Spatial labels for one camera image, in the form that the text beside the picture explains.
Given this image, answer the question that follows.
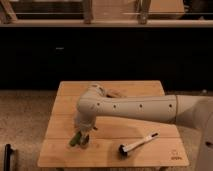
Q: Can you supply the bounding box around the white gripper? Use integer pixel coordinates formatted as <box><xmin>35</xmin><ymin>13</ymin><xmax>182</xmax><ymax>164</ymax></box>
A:
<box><xmin>74</xmin><ymin>113</ymin><xmax>96</xmax><ymax>136</ymax></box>

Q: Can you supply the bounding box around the green pepper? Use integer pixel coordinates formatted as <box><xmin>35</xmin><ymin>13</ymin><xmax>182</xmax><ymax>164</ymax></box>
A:
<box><xmin>69</xmin><ymin>132</ymin><xmax>82</xmax><ymax>147</ymax></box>

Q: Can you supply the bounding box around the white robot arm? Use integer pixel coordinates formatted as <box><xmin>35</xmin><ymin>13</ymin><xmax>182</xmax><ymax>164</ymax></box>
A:
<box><xmin>75</xmin><ymin>84</ymin><xmax>213</xmax><ymax>171</ymax></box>

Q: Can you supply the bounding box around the small metal cup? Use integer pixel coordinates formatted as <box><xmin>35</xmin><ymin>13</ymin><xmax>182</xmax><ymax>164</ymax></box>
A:
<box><xmin>79</xmin><ymin>135</ymin><xmax>90</xmax><ymax>147</ymax></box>

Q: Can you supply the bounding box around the wooden table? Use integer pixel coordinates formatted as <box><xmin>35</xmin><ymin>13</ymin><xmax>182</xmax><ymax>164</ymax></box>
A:
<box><xmin>38</xmin><ymin>81</ymin><xmax>189</xmax><ymax>170</ymax></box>

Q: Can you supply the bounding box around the black object at floor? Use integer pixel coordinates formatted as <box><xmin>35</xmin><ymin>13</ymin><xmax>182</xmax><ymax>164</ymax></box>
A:
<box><xmin>3</xmin><ymin>144</ymin><xmax>14</xmax><ymax>171</ymax></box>

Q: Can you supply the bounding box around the white-handled black brush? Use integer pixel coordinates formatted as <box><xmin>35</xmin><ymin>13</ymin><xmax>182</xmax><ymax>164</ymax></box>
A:
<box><xmin>119</xmin><ymin>133</ymin><xmax>158</xmax><ymax>156</ymax></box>

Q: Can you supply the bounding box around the wooden shelf frame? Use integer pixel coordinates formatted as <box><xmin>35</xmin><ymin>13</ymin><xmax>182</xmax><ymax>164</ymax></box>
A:
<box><xmin>0</xmin><ymin>0</ymin><xmax>213</xmax><ymax>27</ymax></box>

